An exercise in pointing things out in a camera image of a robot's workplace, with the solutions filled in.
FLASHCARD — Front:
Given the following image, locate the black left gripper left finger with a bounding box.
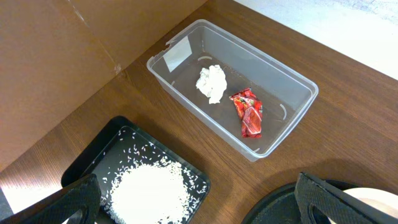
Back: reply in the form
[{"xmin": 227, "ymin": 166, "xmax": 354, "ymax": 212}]
[{"xmin": 1, "ymin": 174, "xmax": 101, "ymax": 224}]

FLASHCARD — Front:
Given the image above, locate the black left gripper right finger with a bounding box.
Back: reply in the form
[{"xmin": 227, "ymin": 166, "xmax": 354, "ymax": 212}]
[{"xmin": 294, "ymin": 172, "xmax": 397, "ymax": 224}]

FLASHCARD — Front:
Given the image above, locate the beige round plate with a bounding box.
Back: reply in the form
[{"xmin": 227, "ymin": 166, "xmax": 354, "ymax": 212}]
[{"xmin": 324, "ymin": 187, "xmax": 397, "ymax": 223}]

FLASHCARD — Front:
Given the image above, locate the pile of rice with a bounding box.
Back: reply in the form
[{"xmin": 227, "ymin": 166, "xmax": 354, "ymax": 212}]
[{"xmin": 108, "ymin": 162, "xmax": 190, "ymax": 223}]

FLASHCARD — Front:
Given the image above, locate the red candy wrapper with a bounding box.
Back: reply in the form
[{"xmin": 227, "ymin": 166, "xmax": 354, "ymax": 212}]
[{"xmin": 230, "ymin": 88, "xmax": 263, "ymax": 138}]

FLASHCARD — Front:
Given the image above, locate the white tissue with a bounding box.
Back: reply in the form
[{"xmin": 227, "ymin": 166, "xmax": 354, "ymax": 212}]
[{"xmin": 196, "ymin": 65, "xmax": 227, "ymax": 104}]

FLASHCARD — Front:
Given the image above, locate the clear plastic waste bin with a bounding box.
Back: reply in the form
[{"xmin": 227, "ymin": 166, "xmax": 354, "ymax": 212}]
[{"xmin": 147, "ymin": 19, "xmax": 318, "ymax": 162}]

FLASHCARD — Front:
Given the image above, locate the black round tray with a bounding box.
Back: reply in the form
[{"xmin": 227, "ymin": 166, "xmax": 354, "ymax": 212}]
[{"xmin": 241, "ymin": 179, "xmax": 361, "ymax": 224}]

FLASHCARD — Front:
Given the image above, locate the black rectangular food tray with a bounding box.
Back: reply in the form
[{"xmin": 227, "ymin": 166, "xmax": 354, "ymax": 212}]
[{"xmin": 61, "ymin": 116, "xmax": 211, "ymax": 223}]

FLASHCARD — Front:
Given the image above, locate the white label in bin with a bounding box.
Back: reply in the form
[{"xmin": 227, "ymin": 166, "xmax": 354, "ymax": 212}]
[{"xmin": 163, "ymin": 37, "xmax": 192, "ymax": 72}]

